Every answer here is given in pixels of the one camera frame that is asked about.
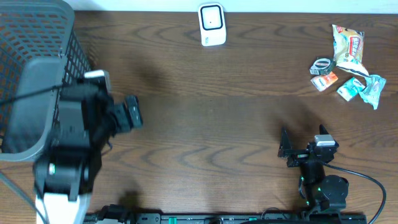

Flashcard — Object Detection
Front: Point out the black round-logo snack packet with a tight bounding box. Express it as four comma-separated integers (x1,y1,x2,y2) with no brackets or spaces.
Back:
309,57,336,75

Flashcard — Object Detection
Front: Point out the white barcode scanner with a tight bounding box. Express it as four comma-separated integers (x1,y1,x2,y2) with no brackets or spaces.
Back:
198,2,227,47

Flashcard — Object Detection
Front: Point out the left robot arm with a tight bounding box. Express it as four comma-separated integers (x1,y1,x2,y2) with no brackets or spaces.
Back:
33,83,143,223

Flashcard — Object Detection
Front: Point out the orange candy packet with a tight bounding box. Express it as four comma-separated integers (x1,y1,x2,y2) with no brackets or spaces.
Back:
311,72,338,92

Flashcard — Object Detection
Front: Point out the light green snack packet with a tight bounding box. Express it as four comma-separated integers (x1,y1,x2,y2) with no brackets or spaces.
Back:
359,74,386,110

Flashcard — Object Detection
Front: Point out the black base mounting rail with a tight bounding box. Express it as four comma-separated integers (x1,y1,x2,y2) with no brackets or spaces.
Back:
83,212,368,224

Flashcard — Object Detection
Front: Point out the large yellow snack bag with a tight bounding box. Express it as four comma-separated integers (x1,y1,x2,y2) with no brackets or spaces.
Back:
331,24,369,78

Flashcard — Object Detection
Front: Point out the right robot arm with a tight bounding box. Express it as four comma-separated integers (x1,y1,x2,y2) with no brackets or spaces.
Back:
277,125,349,221

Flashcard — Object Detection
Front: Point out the teal candy packet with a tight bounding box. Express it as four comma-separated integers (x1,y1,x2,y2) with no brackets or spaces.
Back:
336,77,365,101

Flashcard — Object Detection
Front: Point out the dark grey plastic basket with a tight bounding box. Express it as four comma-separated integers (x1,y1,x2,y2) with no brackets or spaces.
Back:
1,0,91,162

